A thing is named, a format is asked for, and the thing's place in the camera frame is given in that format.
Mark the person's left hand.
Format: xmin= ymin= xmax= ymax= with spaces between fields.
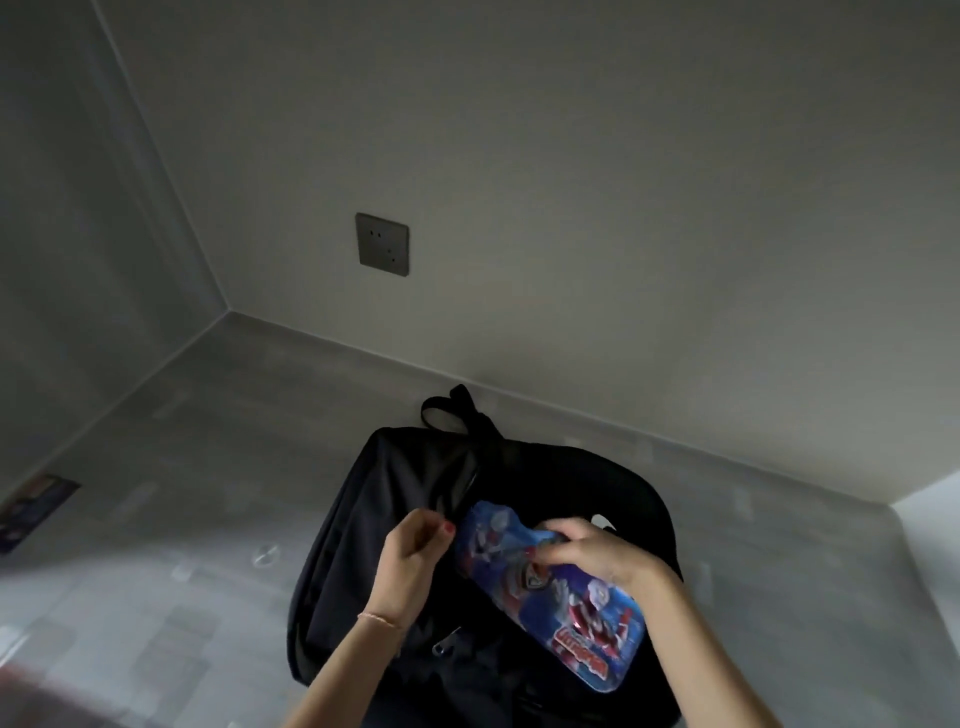
xmin=365 ymin=507 xmax=458 ymax=630

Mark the grey wall socket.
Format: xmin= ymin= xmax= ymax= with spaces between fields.
xmin=354 ymin=212 xmax=411 ymax=278

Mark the person's left forearm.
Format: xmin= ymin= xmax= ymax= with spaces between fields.
xmin=281 ymin=609 xmax=408 ymax=728

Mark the person's right forearm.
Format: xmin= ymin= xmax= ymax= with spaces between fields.
xmin=642 ymin=567 xmax=785 ymax=728

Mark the blue printed pencil case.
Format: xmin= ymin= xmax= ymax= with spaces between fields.
xmin=454 ymin=500 xmax=648 ymax=674

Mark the person's right hand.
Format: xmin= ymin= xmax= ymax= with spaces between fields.
xmin=535 ymin=517 xmax=666 ymax=595

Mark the dark printed booklet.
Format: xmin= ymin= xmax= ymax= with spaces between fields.
xmin=0 ymin=474 xmax=82 ymax=557

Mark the black backpack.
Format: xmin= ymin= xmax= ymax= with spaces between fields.
xmin=286 ymin=384 xmax=685 ymax=728

